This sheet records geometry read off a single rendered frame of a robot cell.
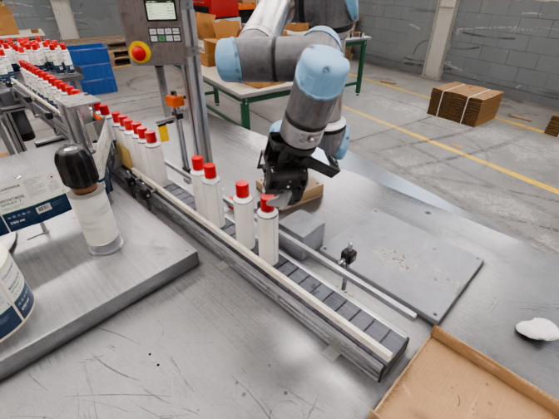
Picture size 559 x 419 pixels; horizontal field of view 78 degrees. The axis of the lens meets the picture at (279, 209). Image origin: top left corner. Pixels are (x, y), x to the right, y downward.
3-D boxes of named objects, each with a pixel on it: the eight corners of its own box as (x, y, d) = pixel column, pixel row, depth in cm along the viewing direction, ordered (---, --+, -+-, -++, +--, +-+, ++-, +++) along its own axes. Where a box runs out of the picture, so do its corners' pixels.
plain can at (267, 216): (254, 260, 92) (251, 196, 80) (269, 251, 95) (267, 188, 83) (268, 270, 89) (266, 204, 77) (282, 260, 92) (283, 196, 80)
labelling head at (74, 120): (77, 164, 137) (53, 99, 123) (110, 154, 145) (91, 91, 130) (91, 176, 129) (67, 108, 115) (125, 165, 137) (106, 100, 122)
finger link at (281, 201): (259, 209, 77) (268, 182, 70) (284, 207, 79) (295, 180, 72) (263, 220, 75) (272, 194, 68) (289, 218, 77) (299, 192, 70)
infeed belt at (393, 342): (81, 141, 166) (77, 134, 163) (98, 137, 170) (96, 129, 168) (383, 377, 70) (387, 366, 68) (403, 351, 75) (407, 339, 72)
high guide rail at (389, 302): (147, 154, 130) (146, 150, 130) (150, 152, 131) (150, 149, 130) (413, 322, 68) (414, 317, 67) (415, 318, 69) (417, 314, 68)
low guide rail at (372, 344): (132, 172, 129) (131, 168, 128) (136, 171, 130) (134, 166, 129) (388, 362, 67) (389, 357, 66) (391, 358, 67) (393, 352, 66)
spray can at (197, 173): (194, 215, 109) (184, 157, 97) (207, 209, 112) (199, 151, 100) (204, 223, 106) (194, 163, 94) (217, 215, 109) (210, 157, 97)
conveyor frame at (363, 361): (78, 145, 165) (75, 135, 163) (101, 138, 172) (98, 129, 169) (378, 384, 70) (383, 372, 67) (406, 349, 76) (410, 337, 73)
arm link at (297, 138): (319, 103, 62) (334, 135, 57) (311, 124, 65) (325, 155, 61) (279, 103, 59) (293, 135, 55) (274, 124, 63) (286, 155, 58)
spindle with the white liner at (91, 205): (84, 245, 97) (42, 147, 80) (115, 231, 102) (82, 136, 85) (96, 261, 92) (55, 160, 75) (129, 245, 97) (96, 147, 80)
